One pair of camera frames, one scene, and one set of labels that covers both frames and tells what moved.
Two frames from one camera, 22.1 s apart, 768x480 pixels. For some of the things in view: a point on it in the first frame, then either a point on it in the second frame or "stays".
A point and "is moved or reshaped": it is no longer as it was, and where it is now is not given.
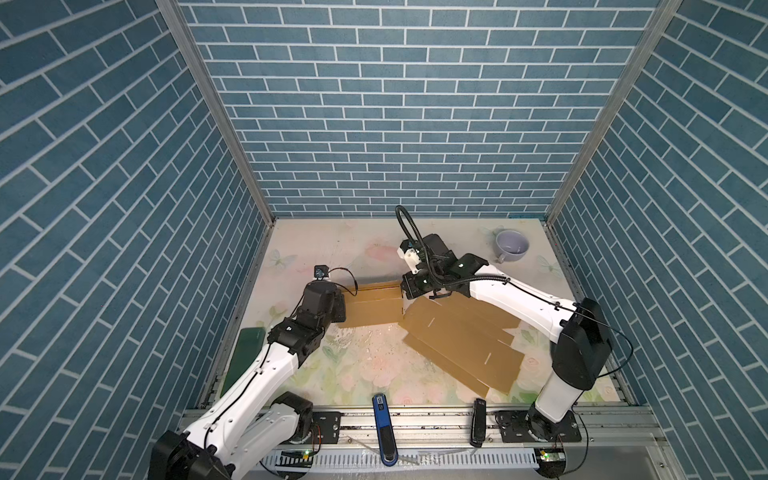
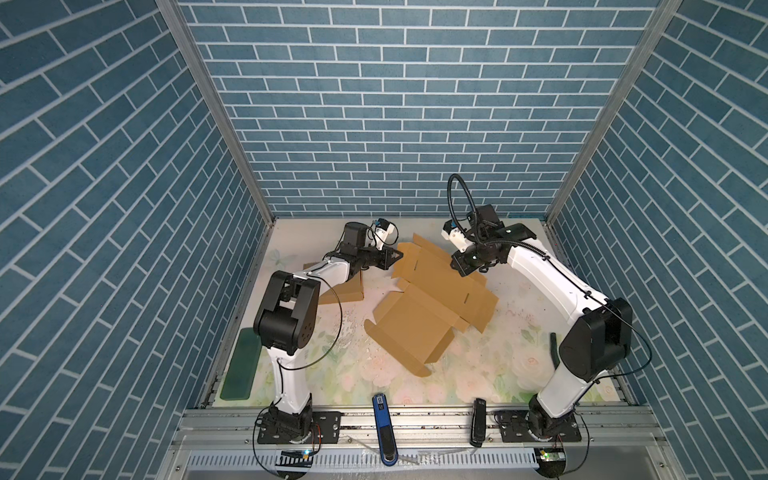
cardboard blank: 463,339 is moved or reshaped
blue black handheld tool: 386,431 stays
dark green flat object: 246,346 stays
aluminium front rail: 449,427 stays
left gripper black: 339,303 to 384,260
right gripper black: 408,286 to 458,264
